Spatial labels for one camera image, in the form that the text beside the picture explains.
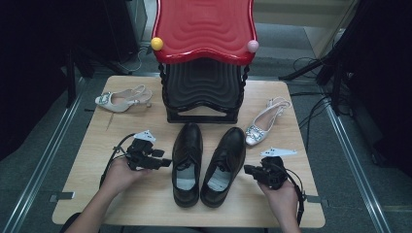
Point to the red and black shoe rack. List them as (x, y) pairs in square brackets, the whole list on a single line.
[(204, 29)]

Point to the metal floor rail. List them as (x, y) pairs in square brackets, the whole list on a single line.
[(359, 168), (42, 168)]

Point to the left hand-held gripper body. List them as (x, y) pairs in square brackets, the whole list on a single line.
[(139, 153)]

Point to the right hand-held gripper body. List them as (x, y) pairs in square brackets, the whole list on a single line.
[(274, 171)]

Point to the black leather shoe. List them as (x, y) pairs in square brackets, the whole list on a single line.
[(228, 152), (188, 145)]

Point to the black metal stand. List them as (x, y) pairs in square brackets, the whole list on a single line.
[(71, 81)]

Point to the black tripod stand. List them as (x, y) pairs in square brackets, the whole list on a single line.
[(327, 64)]

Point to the dark curtain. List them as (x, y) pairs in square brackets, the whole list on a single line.
[(385, 81), (32, 64)]

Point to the person's right hand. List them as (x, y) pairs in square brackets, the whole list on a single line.
[(285, 200)]

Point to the person's left hand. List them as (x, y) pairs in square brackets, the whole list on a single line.
[(121, 176)]

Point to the white slingback heeled shoe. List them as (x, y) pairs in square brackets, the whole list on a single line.
[(256, 134), (111, 103)]

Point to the grey tape strip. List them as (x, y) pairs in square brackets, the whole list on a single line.
[(63, 196), (319, 200)]

